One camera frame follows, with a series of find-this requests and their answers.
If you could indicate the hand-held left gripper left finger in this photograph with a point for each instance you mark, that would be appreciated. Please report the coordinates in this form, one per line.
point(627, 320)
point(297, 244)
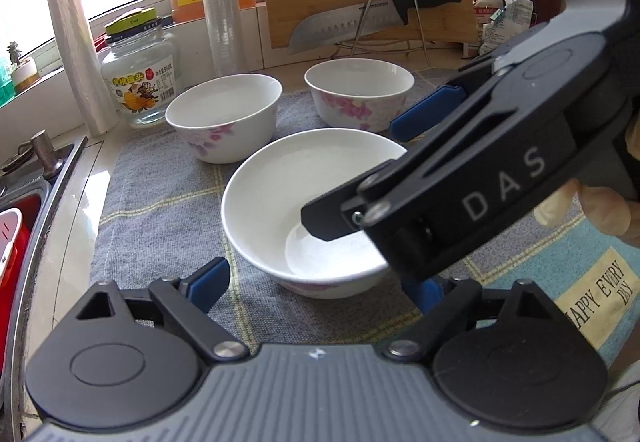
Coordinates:
point(210, 284)

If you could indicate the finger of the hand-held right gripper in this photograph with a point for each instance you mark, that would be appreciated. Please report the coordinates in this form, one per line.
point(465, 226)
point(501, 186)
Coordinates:
point(425, 114)
point(450, 222)

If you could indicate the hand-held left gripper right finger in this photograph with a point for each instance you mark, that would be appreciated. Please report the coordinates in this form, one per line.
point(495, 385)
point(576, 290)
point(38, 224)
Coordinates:
point(430, 294)

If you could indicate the white pink-flower bowl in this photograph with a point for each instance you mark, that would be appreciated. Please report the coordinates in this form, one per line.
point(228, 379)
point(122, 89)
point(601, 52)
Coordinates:
point(360, 81)
point(225, 96)
point(270, 202)

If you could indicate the person's right hand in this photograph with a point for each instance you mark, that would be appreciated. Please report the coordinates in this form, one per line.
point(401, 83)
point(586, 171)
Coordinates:
point(607, 212)

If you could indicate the white blue-print bag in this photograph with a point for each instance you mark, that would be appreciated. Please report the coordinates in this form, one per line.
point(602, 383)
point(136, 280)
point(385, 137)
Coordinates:
point(515, 19)

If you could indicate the grey checked dish mat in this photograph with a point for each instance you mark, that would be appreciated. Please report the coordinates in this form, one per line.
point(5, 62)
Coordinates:
point(160, 202)

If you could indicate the red and white bag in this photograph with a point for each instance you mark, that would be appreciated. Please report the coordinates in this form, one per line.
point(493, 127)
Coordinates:
point(485, 16)

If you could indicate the steel sink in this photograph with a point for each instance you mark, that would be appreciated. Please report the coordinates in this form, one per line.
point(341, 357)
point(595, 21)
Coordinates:
point(45, 182)

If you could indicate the red basin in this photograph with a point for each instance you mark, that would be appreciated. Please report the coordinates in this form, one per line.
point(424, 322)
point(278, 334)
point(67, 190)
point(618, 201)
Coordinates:
point(10, 242)

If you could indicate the glass jar with green lid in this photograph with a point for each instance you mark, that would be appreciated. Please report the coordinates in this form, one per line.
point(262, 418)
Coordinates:
point(140, 71)

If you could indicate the person's light clothing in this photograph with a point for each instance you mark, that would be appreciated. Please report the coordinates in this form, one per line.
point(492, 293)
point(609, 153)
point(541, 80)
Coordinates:
point(622, 412)

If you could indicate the beige plastic wrap roll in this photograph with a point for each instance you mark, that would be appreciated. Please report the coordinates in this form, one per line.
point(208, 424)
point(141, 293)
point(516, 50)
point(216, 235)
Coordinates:
point(80, 51)

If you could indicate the green container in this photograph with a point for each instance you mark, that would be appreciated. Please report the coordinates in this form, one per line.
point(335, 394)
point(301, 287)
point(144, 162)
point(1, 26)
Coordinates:
point(5, 86)

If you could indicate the small potted plant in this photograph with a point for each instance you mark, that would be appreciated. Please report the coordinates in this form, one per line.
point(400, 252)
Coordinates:
point(22, 69)

